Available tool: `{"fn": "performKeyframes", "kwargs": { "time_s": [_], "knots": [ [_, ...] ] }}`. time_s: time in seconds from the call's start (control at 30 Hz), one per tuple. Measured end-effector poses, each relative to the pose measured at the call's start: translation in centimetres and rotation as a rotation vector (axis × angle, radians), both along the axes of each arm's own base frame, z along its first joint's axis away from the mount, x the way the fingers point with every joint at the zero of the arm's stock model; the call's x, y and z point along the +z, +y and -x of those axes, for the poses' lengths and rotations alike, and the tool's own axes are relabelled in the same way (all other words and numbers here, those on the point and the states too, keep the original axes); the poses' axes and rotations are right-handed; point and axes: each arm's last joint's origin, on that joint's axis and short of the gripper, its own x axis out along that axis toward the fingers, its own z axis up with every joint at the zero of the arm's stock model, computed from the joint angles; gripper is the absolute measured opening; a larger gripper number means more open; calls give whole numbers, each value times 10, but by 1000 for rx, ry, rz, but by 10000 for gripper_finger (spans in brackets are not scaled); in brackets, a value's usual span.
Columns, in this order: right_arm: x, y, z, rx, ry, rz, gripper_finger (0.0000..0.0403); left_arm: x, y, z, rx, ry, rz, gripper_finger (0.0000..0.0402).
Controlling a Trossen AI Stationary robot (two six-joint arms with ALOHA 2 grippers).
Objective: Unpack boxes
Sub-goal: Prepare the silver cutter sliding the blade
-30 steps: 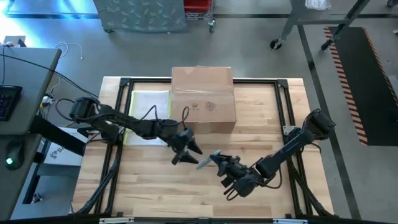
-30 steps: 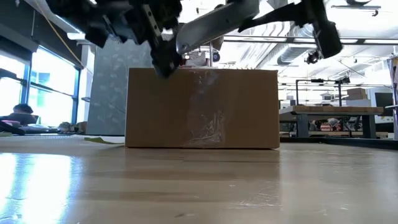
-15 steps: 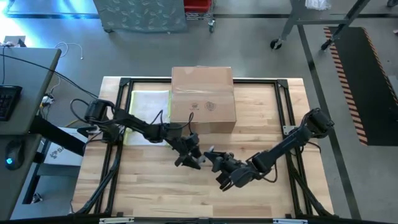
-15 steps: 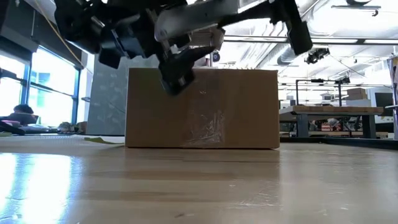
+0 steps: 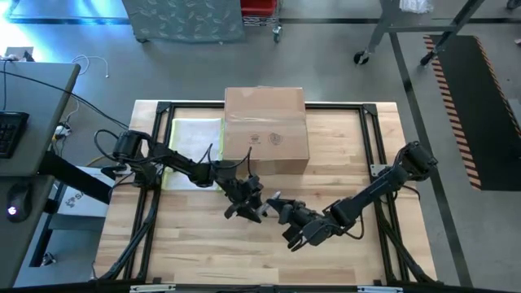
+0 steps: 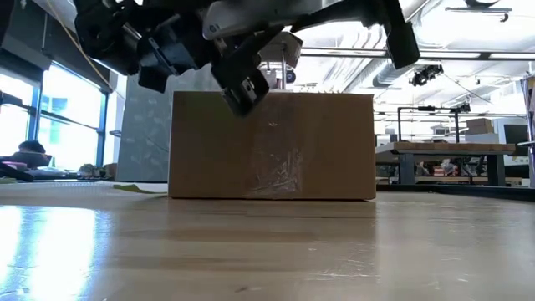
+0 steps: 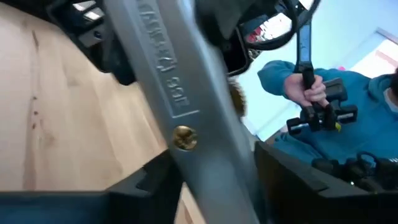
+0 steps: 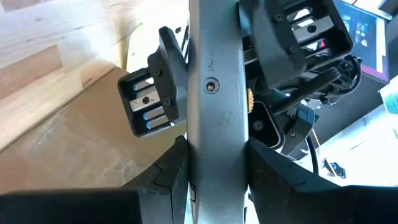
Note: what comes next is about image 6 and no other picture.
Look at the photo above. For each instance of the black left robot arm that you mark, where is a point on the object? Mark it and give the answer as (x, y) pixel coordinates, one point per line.
(100, 29)

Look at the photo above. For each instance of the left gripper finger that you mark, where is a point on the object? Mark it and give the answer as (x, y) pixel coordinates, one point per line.
(244, 79)

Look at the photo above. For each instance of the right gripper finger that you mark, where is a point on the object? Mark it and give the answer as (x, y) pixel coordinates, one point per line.
(334, 21)
(401, 42)

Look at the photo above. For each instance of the black monitor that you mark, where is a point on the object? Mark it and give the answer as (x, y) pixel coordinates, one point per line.
(516, 134)

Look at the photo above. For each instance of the brown taped cardboard box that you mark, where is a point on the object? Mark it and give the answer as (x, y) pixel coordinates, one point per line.
(271, 146)

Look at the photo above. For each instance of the grey utility knife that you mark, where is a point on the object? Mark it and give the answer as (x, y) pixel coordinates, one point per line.
(251, 18)

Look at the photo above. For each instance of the grey leaf-patterned partition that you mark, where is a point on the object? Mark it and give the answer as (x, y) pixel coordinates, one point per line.
(142, 134)

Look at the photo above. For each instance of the clear pouch with green edge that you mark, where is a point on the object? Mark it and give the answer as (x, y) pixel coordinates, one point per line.
(134, 189)

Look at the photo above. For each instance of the black rig frame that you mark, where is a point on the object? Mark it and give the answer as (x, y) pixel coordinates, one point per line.
(430, 109)

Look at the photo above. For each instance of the black ceiling-mounted camera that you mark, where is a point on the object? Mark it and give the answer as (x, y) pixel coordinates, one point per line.
(426, 74)

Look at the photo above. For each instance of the white storage box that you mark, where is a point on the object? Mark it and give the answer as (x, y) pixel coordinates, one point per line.
(480, 138)

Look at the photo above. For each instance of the small cardboard box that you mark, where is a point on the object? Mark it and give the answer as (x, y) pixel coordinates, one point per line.
(284, 48)

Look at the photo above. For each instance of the wooden workbench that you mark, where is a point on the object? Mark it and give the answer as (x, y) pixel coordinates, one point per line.
(451, 147)

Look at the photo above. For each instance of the brown storage box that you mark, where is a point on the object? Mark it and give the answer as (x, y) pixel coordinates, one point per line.
(480, 126)

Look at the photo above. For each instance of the person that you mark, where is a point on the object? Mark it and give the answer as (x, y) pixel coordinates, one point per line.
(31, 147)

